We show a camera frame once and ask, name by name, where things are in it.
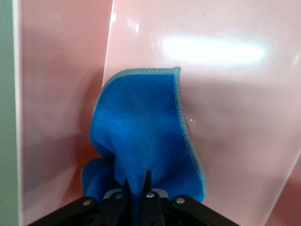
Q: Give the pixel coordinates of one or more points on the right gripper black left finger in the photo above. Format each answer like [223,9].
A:
[115,207]

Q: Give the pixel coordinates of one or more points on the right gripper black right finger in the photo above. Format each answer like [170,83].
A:
[151,209]

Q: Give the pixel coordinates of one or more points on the blue microfibre cloth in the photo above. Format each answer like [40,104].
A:
[141,117]

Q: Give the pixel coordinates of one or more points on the pink plastic bin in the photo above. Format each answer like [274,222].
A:
[223,94]

